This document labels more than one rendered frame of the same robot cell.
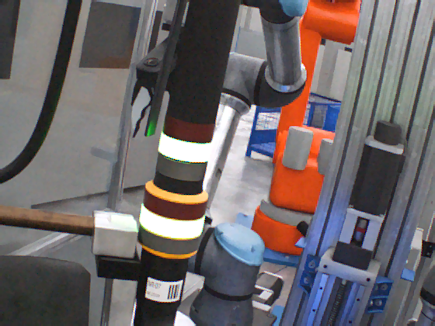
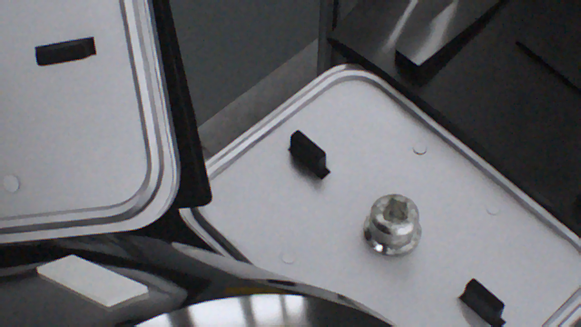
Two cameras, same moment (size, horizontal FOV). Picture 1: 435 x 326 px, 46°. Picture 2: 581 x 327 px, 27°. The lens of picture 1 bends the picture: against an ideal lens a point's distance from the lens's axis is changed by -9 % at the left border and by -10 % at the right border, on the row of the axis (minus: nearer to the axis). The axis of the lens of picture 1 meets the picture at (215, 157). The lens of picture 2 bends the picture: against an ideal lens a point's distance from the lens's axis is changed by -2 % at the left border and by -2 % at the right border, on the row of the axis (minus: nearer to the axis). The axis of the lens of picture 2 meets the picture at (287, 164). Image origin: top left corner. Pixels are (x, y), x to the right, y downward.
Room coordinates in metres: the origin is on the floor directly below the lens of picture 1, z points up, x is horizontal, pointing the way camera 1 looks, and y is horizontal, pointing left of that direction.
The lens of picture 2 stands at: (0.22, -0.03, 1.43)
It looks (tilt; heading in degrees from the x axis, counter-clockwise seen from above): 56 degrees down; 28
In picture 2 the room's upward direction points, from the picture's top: 1 degrees clockwise
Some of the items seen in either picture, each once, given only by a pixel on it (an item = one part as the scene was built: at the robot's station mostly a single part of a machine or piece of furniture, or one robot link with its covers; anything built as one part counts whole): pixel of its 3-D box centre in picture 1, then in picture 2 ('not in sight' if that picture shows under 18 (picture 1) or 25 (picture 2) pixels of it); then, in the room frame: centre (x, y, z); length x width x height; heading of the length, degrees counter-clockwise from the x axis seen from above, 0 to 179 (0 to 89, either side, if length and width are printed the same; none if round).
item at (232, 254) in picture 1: (232, 257); not in sight; (1.12, -0.08, 1.20); 0.13 x 0.12 x 0.14; 75
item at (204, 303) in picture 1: (224, 301); not in sight; (1.12, -0.09, 1.09); 0.15 x 0.15 x 0.10
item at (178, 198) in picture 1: (172, 216); not in sight; (0.36, 0.02, 1.56); 0.04 x 0.04 x 0.05
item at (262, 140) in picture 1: (300, 127); not in sight; (7.65, -1.08, 0.49); 1.27 x 0.88 x 0.98; 147
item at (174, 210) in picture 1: (175, 199); not in sight; (0.36, 0.02, 1.57); 0.04 x 0.04 x 0.01
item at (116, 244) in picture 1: (147, 284); not in sight; (0.36, 0.03, 1.50); 0.09 x 0.07 x 0.10; 107
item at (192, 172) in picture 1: (182, 164); not in sight; (0.36, 0.02, 1.60); 0.03 x 0.03 x 0.01
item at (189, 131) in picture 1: (189, 126); not in sight; (0.36, 0.02, 1.62); 0.03 x 0.03 x 0.01
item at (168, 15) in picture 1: (183, 14); not in sight; (0.94, 0.10, 1.70); 0.08 x 0.08 x 0.05
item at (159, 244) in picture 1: (168, 234); not in sight; (0.36, 0.02, 1.55); 0.04 x 0.04 x 0.01
